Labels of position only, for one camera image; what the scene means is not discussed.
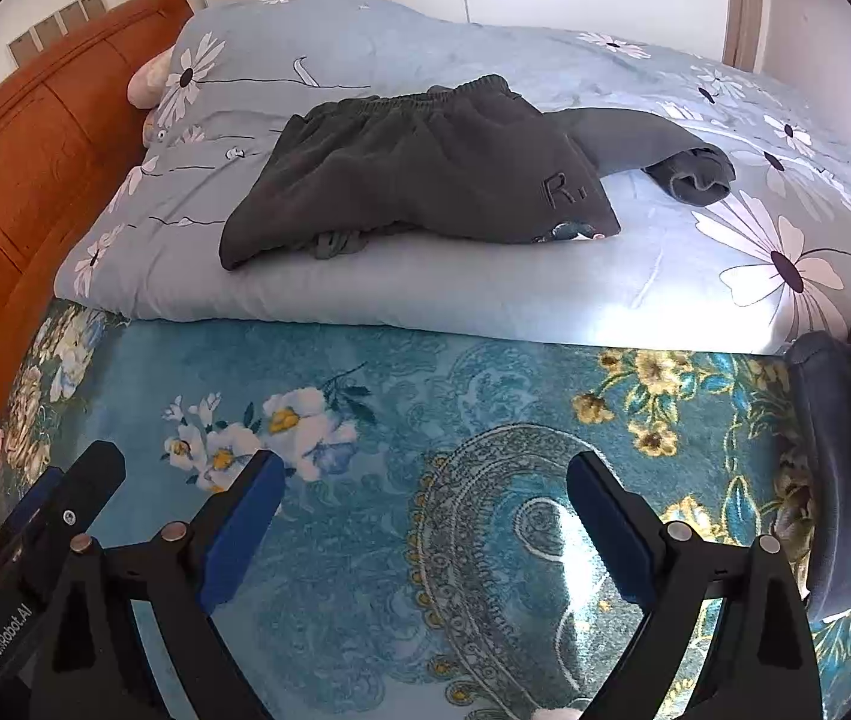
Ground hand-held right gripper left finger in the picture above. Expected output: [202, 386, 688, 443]
[35, 450, 288, 720]

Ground dark blue cloth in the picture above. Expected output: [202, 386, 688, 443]
[786, 330, 851, 620]

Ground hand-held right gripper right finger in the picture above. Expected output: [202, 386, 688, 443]
[566, 452, 823, 720]

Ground beige door frame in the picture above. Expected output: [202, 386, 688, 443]
[721, 0, 772, 70]

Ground light blue floral duvet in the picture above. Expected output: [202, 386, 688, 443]
[54, 0, 851, 357]

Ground teal floral blanket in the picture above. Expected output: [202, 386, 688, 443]
[0, 296, 851, 720]

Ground dark grey pants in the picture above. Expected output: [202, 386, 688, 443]
[219, 75, 621, 271]

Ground grey wall panel strip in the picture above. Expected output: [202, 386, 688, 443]
[5, 0, 109, 65]

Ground orange wooden headboard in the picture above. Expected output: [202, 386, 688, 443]
[0, 0, 196, 541]

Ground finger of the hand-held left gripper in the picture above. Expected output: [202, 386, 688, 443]
[16, 440, 127, 563]
[0, 467, 64, 595]

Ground grey crumpled garment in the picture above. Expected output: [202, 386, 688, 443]
[311, 106, 739, 262]

